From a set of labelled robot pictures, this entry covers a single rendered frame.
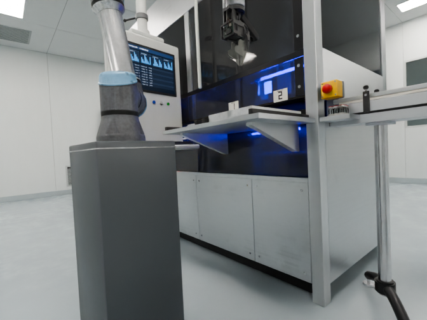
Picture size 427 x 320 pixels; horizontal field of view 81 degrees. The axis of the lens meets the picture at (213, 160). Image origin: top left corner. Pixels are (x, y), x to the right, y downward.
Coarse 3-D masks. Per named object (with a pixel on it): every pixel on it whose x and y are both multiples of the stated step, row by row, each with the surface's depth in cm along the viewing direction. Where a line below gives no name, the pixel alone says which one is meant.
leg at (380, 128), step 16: (384, 128) 107; (384, 144) 107; (384, 160) 107; (384, 176) 108; (384, 192) 108; (384, 208) 108; (384, 224) 108; (384, 240) 109; (384, 256) 109; (384, 272) 109
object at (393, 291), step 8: (368, 272) 129; (376, 272) 123; (368, 280) 133; (376, 280) 112; (392, 280) 111; (376, 288) 111; (384, 288) 108; (392, 288) 106; (392, 296) 102; (392, 304) 100; (400, 304) 98; (400, 312) 96
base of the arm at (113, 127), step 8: (104, 112) 76; (112, 112) 76; (120, 112) 76; (128, 112) 77; (136, 112) 80; (104, 120) 76; (112, 120) 76; (120, 120) 76; (128, 120) 77; (136, 120) 80; (104, 128) 75; (112, 128) 76; (120, 128) 75; (128, 128) 76; (136, 128) 78; (104, 136) 75; (112, 136) 74; (120, 136) 75; (128, 136) 76; (136, 136) 77; (144, 136) 82
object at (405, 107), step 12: (420, 84) 95; (360, 96) 111; (372, 96) 108; (384, 96) 110; (396, 96) 99; (408, 96) 96; (420, 96) 94; (348, 108) 113; (360, 108) 109; (372, 108) 106; (384, 108) 102; (396, 108) 99; (408, 108) 97; (420, 108) 94; (360, 120) 110; (372, 120) 106; (384, 120) 103; (396, 120) 104; (408, 120) 106
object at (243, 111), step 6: (240, 108) 98; (246, 108) 96; (258, 108) 96; (264, 108) 99; (270, 108) 101; (216, 114) 110; (222, 114) 107; (228, 114) 104; (234, 114) 101; (240, 114) 99; (246, 114) 96; (210, 120) 113; (216, 120) 110
